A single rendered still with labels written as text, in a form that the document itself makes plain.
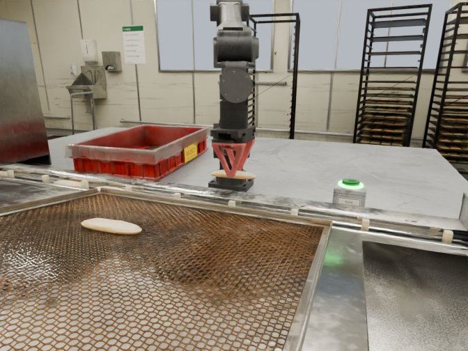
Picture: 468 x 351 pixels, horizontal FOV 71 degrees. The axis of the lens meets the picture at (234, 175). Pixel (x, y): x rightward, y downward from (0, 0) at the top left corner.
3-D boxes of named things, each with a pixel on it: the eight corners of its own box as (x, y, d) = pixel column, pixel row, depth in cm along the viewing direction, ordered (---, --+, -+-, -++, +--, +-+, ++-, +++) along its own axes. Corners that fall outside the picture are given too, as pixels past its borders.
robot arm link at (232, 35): (247, 20, 97) (210, 19, 97) (248, -2, 94) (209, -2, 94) (262, 66, 62) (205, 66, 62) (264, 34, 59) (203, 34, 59)
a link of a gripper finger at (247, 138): (255, 171, 72) (255, 129, 70) (244, 180, 66) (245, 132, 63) (225, 169, 74) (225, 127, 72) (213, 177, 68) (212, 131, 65)
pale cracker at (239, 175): (258, 175, 69) (258, 170, 69) (253, 180, 66) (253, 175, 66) (215, 172, 73) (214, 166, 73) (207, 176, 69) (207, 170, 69)
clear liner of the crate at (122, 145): (212, 148, 144) (211, 126, 141) (158, 182, 99) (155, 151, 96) (143, 144, 153) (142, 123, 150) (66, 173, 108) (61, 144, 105)
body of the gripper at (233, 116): (255, 134, 71) (256, 99, 69) (240, 141, 62) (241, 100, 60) (228, 133, 73) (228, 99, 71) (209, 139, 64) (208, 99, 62)
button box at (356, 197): (363, 224, 81) (369, 182, 78) (363, 238, 74) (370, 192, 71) (329, 219, 84) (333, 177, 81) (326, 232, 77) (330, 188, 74)
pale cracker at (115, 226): (147, 229, 50) (147, 222, 49) (132, 237, 46) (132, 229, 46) (92, 220, 52) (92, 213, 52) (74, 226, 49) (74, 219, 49)
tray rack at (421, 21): (406, 168, 412) (431, 12, 359) (404, 182, 362) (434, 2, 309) (355, 162, 439) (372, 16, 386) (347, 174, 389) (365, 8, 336)
